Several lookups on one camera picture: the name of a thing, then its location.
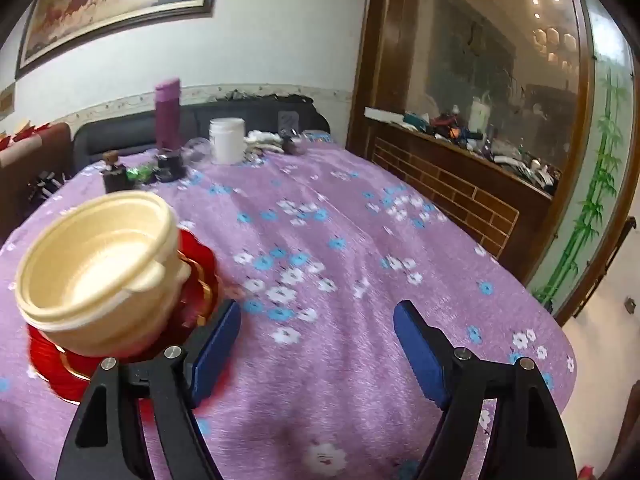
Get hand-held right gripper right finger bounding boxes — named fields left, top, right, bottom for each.
left=393, top=300, right=583, bottom=480

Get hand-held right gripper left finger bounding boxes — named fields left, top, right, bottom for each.
left=54, top=300, right=242, bottom=480

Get red gold-rimmed plate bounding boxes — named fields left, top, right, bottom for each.
left=165, top=240, right=213, bottom=331
left=27, top=227, right=221, bottom=406

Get purple floral tablecloth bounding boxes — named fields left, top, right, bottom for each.
left=0, top=132, right=578, bottom=480

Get black round tin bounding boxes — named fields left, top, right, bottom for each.
left=155, top=152, right=186, bottom=183

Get dark jar with cork knob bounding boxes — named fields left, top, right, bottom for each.
left=102, top=151, right=130, bottom=193

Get white plastic jar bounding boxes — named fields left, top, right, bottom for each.
left=209, top=118, right=247, bottom=165

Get shelf clutter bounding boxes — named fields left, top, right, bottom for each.
left=405, top=105, right=561, bottom=196

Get white cloth gloves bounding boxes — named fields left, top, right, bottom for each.
left=245, top=130, right=283, bottom=153

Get white flat box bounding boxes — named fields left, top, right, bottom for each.
left=365, top=106, right=408, bottom=125

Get black leather sofa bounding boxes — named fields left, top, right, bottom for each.
left=74, top=94, right=331, bottom=166

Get small black objects pile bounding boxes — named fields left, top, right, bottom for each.
left=30, top=170, right=68, bottom=196

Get black phone stand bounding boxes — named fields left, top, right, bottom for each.
left=279, top=110, right=302, bottom=155

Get white plastic jug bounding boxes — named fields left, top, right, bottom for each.
left=470, top=96, right=493, bottom=133

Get purple thermos bottle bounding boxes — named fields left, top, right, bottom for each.
left=155, top=77, right=183, bottom=153

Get brown wooden chair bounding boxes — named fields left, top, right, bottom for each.
left=0, top=122, right=73, bottom=241

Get dark clothes pile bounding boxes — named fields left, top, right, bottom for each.
left=225, top=89, right=311, bottom=103

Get wooden glass partition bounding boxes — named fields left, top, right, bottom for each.
left=347, top=0, right=596, bottom=281

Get red paper decorations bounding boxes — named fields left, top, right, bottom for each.
left=0, top=119, right=45, bottom=149

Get bamboo wall decal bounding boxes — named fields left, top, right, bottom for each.
left=530, top=67, right=636, bottom=306

